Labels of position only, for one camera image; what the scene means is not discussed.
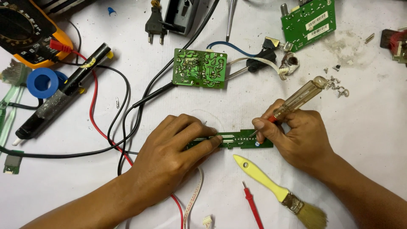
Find black desoldering pump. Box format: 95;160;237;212
12;43;114;146

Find metal screwdriver shaft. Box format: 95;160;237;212
226;0;237;42

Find person's left hand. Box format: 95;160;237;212
129;113;223;198

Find black ferrite core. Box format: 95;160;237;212
246;48;277;73

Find black power plug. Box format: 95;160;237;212
145;0;168;45

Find blue solder spool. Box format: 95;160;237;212
27;67;68;99

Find red multimeter probe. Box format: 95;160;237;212
242;181;264;229

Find clear amber handle screwdriver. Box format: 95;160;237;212
249;76;328;138

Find yellow handle paint brush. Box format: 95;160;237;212
233;154;328;229

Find black cable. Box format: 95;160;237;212
0;0;220;176

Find white grey ribbon cable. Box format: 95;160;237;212
225;57;289;80

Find green transparent flex strips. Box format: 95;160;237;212
0;59;32;147

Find person's right hand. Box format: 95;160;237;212
252;99;335;174

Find grey plastic housing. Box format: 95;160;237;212
164;0;201;36

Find long narrow green circuit board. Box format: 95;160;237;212
185;128;274;151

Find green circuit board with barcode labels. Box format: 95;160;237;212
280;0;337;53

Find red test lead wire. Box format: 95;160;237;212
49;39;185;229

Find yellow black multimeter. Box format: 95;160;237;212
0;0;74;69

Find small green connector board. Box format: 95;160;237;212
3;150;25;175

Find small black switch component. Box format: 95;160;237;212
263;36;294;52

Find white red ribbon cable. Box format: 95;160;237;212
183;167;205;229

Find pile of small screws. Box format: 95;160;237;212
323;64;350;98

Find blue wire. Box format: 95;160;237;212
206;41;258;58

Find brown component with red wires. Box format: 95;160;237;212
380;27;407;67

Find square green circuit board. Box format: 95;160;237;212
172;48;228;89

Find black multimeter probe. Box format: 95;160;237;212
132;81;177;109

